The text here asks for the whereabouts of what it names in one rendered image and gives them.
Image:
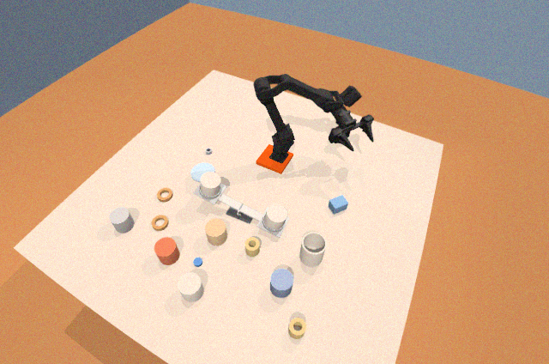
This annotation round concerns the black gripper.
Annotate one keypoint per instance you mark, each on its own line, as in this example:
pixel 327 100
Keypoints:
pixel 347 123

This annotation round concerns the white cylinder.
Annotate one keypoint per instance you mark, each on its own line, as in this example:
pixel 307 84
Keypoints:
pixel 210 184
pixel 190 287
pixel 275 216

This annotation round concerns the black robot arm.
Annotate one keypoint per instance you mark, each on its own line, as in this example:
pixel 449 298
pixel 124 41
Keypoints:
pixel 283 139

